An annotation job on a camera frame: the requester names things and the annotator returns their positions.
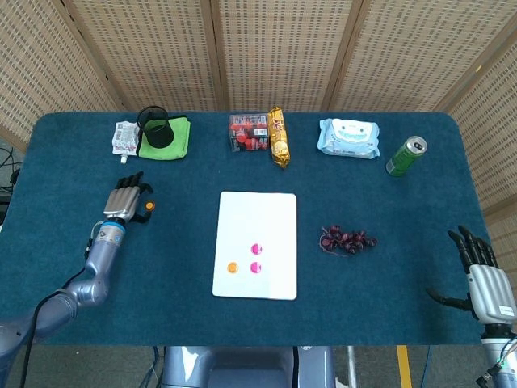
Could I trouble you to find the left five-finger robot hand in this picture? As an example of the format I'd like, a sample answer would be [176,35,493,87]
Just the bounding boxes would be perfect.
[103,171,155,226]

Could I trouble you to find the right five-finger robot hand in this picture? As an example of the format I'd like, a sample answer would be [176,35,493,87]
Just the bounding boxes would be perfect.
[426,224,517,324]

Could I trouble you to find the white magnetic board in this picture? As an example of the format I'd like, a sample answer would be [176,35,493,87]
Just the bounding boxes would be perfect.
[212,191,298,302]

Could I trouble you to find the white spout pouch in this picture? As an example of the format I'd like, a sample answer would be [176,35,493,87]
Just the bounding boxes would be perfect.
[111,120,141,165]

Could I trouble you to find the black mesh pen holder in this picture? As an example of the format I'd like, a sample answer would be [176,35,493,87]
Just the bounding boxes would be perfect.
[136,105,176,150]

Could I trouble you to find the folded green cloth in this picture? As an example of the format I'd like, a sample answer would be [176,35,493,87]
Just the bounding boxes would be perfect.
[136,114,191,161]

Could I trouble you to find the blue felt table cover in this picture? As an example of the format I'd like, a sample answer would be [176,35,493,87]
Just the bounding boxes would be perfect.
[0,111,485,348]

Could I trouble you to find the red snack package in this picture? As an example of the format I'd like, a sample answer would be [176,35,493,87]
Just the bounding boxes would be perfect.
[229,113,271,154]

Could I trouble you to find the dark red grape bunch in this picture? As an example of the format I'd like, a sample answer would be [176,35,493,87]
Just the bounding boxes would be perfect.
[318,225,379,257]

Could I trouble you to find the green drink can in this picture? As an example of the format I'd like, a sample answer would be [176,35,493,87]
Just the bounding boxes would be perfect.
[385,135,428,178]

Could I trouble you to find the golden snack bag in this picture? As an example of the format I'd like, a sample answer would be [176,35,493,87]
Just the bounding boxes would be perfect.
[267,106,292,171]

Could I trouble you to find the grey robot torso base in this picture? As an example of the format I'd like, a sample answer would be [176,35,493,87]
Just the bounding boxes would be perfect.
[159,345,338,388]

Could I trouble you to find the light blue wet wipes pack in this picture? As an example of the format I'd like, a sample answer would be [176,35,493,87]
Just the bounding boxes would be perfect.
[317,118,381,160]

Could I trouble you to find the woven bamboo folding screen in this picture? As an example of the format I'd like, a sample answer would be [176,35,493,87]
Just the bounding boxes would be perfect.
[0,0,517,251]

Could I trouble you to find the thin right arm wires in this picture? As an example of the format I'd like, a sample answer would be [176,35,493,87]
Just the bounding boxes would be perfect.
[474,339,517,388]

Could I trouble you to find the blue floor cable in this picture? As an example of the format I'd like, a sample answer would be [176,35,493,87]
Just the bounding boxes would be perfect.
[419,346,432,388]

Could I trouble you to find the black floor cables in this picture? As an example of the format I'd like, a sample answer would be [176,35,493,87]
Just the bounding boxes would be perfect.
[0,145,23,203]

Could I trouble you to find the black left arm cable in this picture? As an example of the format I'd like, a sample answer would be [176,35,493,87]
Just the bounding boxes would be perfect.
[19,290,65,388]

